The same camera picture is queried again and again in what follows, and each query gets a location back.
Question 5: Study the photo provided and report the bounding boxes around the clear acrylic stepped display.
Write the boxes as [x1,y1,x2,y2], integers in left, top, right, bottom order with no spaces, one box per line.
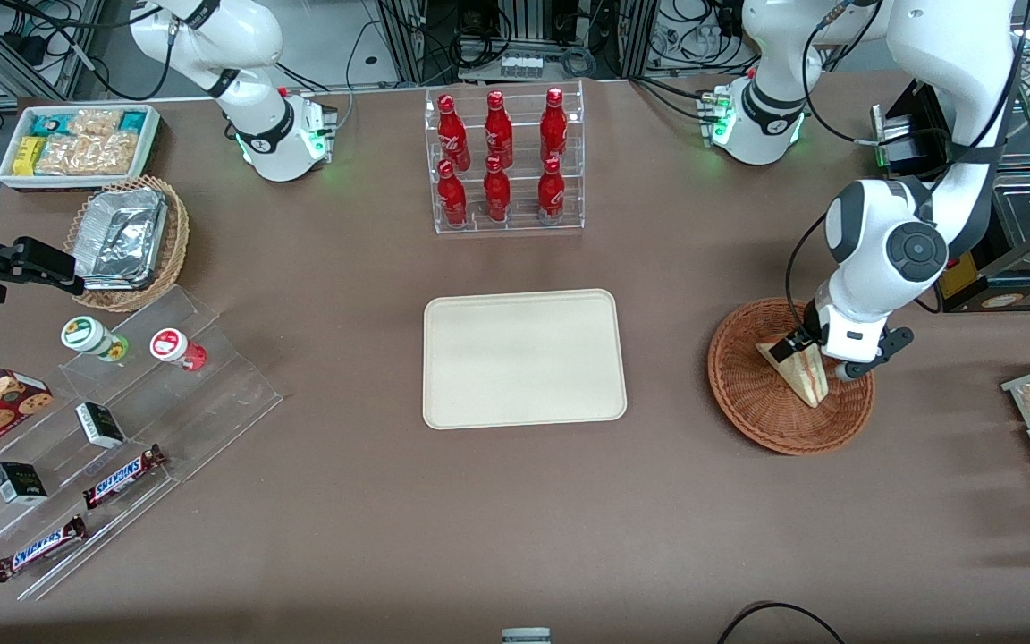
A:
[0,284,283,602]

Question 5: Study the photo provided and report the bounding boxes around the Snickers bar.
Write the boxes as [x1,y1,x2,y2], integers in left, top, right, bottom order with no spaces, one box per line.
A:
[83,445,167,511]
[0,514,89,583]

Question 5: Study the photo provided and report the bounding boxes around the small black box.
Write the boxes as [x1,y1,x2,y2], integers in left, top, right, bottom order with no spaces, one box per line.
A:
[0,462,48,506]
[75,402,127,450]

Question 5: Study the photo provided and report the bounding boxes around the white snack bin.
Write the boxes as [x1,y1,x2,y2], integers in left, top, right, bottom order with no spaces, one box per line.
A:
[0,104,162,192]

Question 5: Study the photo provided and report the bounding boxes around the cream plastic tray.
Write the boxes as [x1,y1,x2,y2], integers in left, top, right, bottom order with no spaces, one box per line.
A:
[423,288,628,431]

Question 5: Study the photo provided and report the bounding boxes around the clear acrylic bottle rack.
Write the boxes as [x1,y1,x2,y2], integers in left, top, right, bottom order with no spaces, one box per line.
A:
[424,80,586,235]

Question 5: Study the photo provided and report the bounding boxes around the small clear cracker bag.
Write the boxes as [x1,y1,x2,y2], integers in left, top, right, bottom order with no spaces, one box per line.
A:
[68,109,122,137]

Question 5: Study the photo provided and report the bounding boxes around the light wicker basket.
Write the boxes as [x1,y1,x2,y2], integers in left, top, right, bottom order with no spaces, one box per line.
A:
[64,175,190,313]

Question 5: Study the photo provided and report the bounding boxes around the triangle sandwich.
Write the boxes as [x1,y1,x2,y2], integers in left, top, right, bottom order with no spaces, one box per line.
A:
[755,343,830,409]

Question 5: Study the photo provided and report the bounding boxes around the large clear cracker bag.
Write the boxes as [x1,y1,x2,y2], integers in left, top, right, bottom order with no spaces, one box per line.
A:
[37,134,137,176]

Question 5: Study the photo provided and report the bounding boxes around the brown wicker basket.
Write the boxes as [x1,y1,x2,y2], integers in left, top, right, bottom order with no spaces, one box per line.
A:
[707,298,875,456]

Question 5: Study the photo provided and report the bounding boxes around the red cola bottle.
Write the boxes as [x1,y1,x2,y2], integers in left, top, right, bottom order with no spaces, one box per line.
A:
[537,157,566,222]
[485,90,514,169]
[540,87,568,164]
[437,94,471,171]
[484,156,511,223]
[437,159,469,226]

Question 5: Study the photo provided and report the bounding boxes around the black cable loop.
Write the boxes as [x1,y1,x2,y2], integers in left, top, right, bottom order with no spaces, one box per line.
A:
[716,602,847,644]

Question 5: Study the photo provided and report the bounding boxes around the red lid snack cup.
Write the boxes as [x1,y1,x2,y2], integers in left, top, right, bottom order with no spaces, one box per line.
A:
[150,328,207,372]

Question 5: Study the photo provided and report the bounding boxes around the green lid snack cup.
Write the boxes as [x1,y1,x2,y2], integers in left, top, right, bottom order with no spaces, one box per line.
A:
[61,316,130,362]

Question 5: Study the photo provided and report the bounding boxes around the stacked foil containers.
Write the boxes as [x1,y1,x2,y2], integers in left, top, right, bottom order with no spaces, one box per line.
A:
[75,188,169,292]

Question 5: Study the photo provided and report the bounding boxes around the black hot food warmer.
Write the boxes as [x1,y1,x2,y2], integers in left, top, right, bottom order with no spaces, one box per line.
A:
[870,13,1030,314]

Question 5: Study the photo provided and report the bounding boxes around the small grey control box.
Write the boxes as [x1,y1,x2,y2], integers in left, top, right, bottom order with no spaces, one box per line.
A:
[300,94,340,164]
[696,88,732,149]

